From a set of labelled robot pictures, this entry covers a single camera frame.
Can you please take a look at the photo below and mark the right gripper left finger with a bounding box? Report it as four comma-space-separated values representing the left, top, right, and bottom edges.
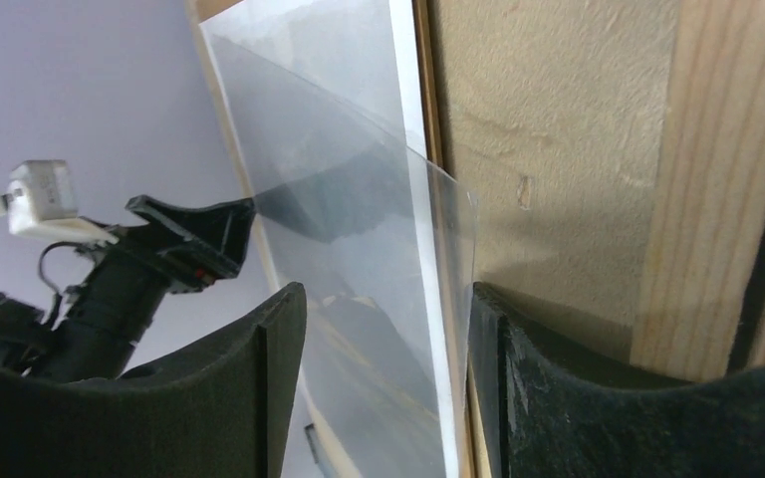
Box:
0, 282, 307, 477

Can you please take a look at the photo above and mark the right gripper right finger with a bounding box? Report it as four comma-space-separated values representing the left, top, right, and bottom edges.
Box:
469, 283, 765, 477

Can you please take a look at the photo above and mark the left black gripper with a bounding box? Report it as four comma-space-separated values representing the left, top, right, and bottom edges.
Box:
0, 195, 256, 383

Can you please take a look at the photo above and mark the mountain landscape photo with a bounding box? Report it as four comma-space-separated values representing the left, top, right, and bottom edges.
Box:
197, 0, 461, 478

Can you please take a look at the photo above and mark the brown backing board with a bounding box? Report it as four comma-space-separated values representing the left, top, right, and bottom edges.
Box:
184, 0, 479, 478

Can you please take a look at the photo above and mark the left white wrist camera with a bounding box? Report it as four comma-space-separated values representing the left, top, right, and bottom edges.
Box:
0, 159, 119, 244

